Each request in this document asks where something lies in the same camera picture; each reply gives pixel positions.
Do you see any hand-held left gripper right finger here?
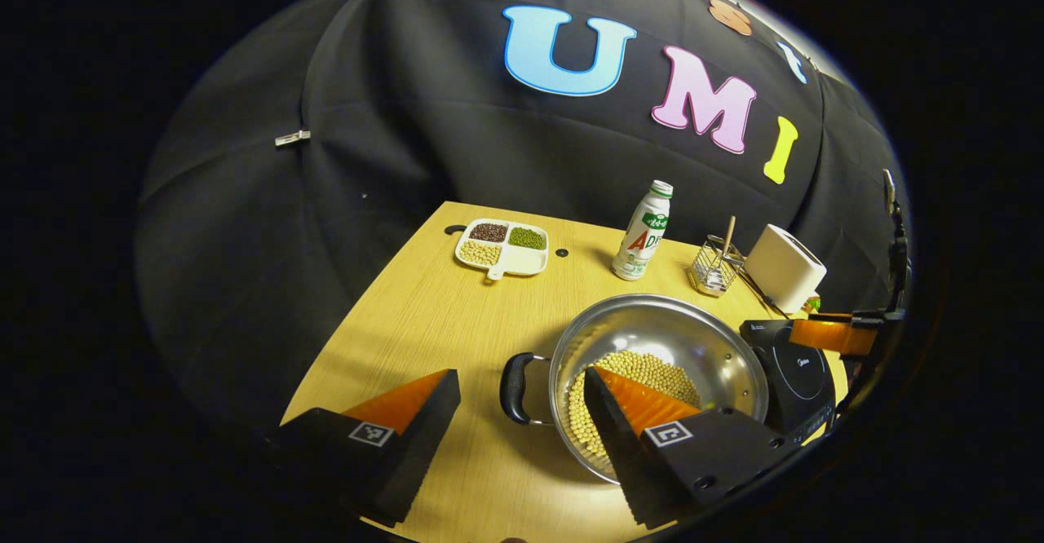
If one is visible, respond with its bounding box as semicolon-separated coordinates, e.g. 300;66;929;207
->
583;365;804;530

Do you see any stainless steel pot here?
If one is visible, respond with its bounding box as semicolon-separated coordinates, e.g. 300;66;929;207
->
499;294;770;485

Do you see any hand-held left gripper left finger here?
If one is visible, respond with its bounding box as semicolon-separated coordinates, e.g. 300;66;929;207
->
269;369;462;528

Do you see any pile of yellow soybeans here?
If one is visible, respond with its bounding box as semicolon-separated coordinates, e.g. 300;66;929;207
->
567;351;702;470

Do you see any black induction cooktop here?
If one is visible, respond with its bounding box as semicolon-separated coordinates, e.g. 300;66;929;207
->
740;319;837;444

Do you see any white toaster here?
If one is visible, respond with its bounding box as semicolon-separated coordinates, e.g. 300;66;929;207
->
744;224;828;316

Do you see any white divided bean dish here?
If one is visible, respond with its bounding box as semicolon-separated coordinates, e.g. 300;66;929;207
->
453;219;550;281

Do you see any white milk bottle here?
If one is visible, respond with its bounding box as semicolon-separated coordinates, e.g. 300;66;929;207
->
612;180;675;282

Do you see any black toaster cable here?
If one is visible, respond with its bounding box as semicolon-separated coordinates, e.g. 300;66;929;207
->
734;270;788;320

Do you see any metal wire basket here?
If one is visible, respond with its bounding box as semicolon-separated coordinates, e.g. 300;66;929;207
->
689;235;745;297

